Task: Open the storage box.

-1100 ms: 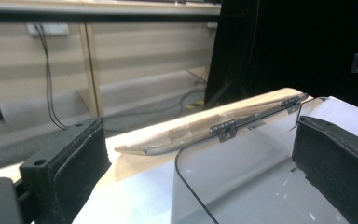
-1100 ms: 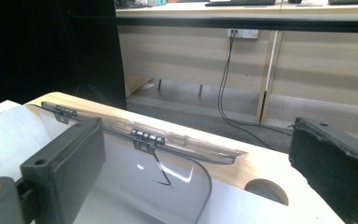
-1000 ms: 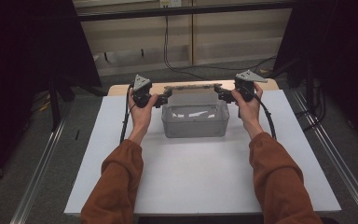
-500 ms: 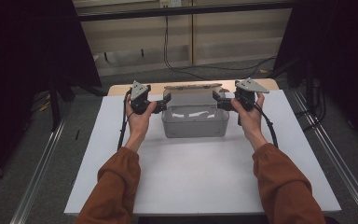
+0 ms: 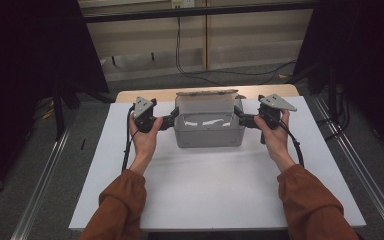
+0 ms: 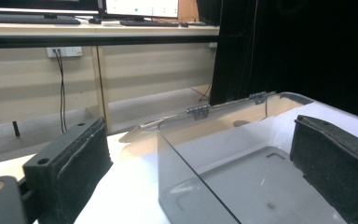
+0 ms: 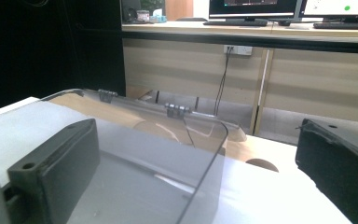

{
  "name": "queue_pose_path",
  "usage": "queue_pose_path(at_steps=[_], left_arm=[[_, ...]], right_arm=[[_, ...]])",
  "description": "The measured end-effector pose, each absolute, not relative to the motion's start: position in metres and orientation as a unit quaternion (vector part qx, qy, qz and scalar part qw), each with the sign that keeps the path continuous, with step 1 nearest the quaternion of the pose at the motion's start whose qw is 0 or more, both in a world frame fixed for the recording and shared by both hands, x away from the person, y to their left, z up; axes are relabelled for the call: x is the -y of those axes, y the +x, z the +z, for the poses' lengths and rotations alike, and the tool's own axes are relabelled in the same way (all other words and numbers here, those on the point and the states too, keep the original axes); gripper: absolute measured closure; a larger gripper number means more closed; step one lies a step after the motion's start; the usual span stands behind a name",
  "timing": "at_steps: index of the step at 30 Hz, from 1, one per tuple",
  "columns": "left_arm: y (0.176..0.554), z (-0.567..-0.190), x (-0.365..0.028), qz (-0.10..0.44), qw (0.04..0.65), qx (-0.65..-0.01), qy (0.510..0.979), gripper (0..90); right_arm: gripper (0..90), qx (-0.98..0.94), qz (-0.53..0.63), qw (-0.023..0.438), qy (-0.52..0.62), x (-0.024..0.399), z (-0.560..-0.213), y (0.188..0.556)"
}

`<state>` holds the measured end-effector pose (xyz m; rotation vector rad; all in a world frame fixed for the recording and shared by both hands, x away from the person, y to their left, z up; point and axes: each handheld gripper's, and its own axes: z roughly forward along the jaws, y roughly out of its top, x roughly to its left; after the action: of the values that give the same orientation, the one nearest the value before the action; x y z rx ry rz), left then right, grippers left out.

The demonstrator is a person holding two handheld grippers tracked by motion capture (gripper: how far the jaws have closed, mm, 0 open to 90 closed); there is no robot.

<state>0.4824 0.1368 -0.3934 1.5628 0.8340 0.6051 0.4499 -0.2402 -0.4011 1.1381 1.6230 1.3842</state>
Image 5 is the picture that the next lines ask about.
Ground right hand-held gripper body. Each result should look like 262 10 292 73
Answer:
258 93 298 145

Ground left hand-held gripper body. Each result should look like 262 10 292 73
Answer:
131 96 164 134

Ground grey box with clear lid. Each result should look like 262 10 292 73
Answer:
173 88 248 149

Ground person's left hand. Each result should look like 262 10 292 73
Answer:
128 114 164 168

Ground person's right hand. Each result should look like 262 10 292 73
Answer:
253 109 296 165

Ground light wooden table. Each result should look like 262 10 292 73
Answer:
115 83 300 104

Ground white table sheet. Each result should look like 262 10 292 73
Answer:
68 95 367 233

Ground black metal stand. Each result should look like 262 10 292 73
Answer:
51 81 114 142

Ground black curtain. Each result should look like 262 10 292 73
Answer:
293 0 384 163
0 0 110 204

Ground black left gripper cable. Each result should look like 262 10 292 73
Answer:
121 103 140 173

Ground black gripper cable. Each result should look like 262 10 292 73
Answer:
277 118 305 168
121 103 140 173

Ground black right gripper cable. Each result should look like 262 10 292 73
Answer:
277 118 305 168

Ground black cable on floor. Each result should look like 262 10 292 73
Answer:
174 16 298 86

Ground beige wooden wall panel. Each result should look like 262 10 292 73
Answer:
78 0 314 83

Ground bundle of black cables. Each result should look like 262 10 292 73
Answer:
315 83 352 142

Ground black horizontal frame bar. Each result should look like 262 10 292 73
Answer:
82 1 316 24

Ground white wall socket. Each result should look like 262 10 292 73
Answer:
171 0 196 10

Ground aluminium floor rail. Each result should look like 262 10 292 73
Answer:
311 94 384 240
10 109 78 240

